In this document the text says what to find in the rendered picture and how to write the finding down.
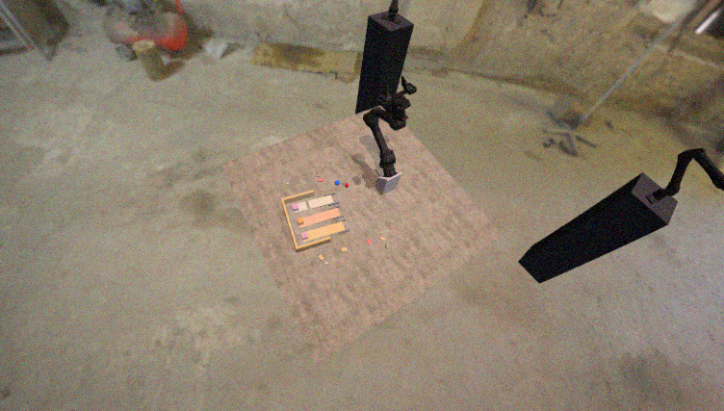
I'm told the shallow wooden tray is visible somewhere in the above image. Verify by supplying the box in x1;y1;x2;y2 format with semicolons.
281;190;330;253

